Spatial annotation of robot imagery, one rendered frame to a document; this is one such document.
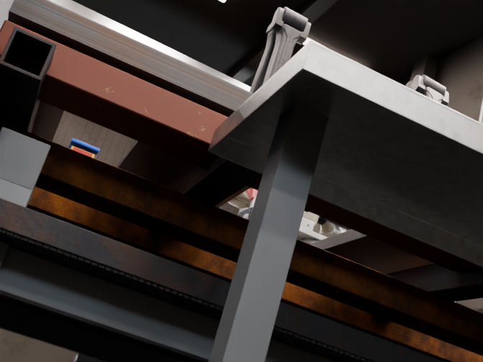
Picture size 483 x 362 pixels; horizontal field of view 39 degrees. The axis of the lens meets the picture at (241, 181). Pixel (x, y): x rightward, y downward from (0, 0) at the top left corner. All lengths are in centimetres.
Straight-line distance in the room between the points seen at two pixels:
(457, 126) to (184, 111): 38
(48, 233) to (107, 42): 27
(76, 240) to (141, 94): 22
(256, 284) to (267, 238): 5
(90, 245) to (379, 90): 36
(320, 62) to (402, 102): 9
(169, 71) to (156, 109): 6
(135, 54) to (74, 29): 8
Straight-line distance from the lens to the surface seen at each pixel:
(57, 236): 78
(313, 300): 131
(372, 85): 64
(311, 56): 62
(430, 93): 208
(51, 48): 85
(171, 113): 90
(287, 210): 68
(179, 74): 92
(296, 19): 209
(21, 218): 78
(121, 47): 92
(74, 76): 89
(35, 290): 84
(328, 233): 225
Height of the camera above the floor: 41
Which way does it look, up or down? 20 degrees up
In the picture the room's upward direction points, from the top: 17 degrees clockwise
